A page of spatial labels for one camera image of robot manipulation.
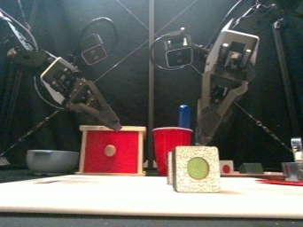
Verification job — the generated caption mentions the red plastic cup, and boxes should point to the red plastic cup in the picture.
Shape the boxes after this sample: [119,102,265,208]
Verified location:
[151,127,193,177]

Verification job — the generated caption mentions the vertical metal frame pole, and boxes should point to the vertical metal frame pole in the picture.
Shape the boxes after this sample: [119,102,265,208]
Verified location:
[147,0,156,170]

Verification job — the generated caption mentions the silver metal cup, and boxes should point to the silver metal cup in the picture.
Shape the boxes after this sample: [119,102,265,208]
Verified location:
[280,161,303,182]

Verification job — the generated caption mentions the silver metal utensil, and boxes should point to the silver metal utensil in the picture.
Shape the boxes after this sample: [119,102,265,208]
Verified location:
[289,137,303,163]

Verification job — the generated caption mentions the wooden box with red face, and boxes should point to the wooden box with red face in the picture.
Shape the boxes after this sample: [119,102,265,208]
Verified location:
[76,124,148,176]

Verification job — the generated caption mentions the dark slanted frame bar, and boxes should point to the dark slanted frame bar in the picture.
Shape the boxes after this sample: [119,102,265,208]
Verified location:
[271,18,301,140]

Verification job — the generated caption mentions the red plate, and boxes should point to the red plate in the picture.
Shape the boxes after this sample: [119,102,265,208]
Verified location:
[255,178,303,187]

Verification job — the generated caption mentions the grey bowl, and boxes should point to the grey bowl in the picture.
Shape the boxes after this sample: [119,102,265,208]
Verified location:
[25,149,80,176]

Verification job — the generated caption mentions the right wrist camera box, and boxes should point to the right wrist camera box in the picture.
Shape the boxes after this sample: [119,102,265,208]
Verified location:
[161,28,195,69]

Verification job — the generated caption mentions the brown wooden slab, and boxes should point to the brown wooden slab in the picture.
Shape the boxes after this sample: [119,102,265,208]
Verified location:
[219,171,287,180]

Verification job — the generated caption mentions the black looped cable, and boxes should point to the black looped cable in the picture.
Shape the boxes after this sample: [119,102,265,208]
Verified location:
[151,31,176,72]
[76,16,120,61]

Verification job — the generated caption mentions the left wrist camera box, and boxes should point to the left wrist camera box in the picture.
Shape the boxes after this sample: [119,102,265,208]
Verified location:
[80,33,109,67]

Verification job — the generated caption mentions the blue toy handle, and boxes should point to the blue toy handle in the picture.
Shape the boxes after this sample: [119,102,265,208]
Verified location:
[177,104,193,129]

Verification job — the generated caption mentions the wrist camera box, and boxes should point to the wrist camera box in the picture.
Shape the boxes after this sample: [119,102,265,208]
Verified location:
[161,28,195,69]
[80,33,109,67]

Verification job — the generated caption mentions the toy sushi piece green centre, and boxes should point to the toy sushi piece green centre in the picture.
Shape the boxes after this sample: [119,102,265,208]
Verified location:
[165,151,175,185]
[172,145,223,193]

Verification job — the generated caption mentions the white cutting board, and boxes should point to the white cutting board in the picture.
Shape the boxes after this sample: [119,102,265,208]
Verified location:
[0,173,303,220]

